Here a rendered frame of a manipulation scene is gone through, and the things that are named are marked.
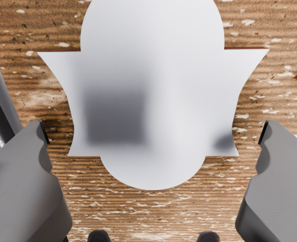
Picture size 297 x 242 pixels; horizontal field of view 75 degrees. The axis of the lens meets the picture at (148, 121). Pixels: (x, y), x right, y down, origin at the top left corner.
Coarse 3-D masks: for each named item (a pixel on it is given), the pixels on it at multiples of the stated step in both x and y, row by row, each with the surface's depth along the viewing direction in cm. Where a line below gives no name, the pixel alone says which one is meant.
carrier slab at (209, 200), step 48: (0, 0) 10; (48, 0) 10; (240, 0) 10; (288, 0) 10; (0, 48) 11; (48, 48) 11; (288, 48) 11; (48, 96) 13; (240, 96) 13; (288, 96) 13; (240, 144) 15; (96, 192) 18; (144, 192) 17; (192, 192) 17; (240, 192) 17; (144, 240) 21; (192, 240) 21; (240, 240) 21
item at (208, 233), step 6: (90, 234) 5; (96, 234) 5; (102, 234) 5; (204, 234) 5; (210, 234) 5; (216, 234) 5; (90, 240) 5; (96, 240) 5; (102, 240) 5; (108, 240) 5; (198, 240) 5; (204, 240) 5; (210, 240) 5; (216, 240) 5
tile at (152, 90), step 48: (96, 0) 9; (144, 0) 9; (192, 0) 9; (96, 48) 10; (144, 48) 10; (192, 48) 10; (240, 48) 11; (96, 96) 12; (144, 96) 12; (192, 96) 12; (96, 144) 14; (144, 144) 14; (192, 144) 14
